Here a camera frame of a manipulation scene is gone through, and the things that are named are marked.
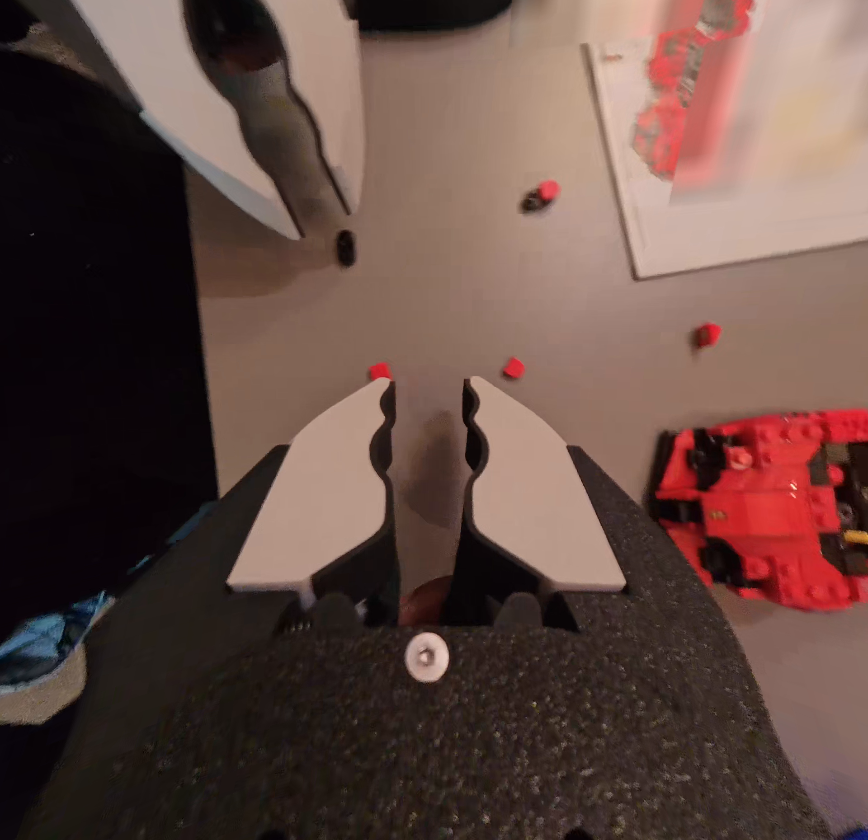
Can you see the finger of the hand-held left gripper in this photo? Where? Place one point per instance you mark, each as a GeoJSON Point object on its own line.
{"type": "Point", "coordinates": [332, 87]}
{"type": "Point", "coordinates": [149, 60]}

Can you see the person's black clothing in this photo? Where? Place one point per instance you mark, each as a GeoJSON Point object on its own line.
{"type": "Point", "coordinates": [88, 311]}

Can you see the open lego instruction booklet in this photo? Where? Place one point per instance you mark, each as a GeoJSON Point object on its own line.
{"type": "Point", "coordinates": [685, 216]}

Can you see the small red lego brick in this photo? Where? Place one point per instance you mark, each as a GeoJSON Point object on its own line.
{"type": "Point", "coordinates": [380, 372]}
{"type": "Point", "coordinates": [514, 368]}
{"type": "Point", "coordinates": [707, 336]}

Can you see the small black lego piece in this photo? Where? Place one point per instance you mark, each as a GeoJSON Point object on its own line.
{"type": "Point", "coordinates": [346, 248]}

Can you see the blue patterned shoe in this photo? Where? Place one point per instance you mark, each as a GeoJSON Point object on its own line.
{"type": "Point", "coordinates": [47, 640]}

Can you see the red and black lego piece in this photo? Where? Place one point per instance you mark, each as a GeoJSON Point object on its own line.
{"type": "Point", "coordinates": [541, 197]}

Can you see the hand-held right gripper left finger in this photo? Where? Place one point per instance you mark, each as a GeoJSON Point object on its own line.
{"type": "Point", "coordinates": [325, 494]}

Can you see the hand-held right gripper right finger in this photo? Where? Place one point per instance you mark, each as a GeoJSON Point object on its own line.
{"type": "Point", "coordinates": [529, 501]}

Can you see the red lego car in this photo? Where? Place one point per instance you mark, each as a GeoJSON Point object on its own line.
{"type": "Point", "coordinates": [759, 514]}

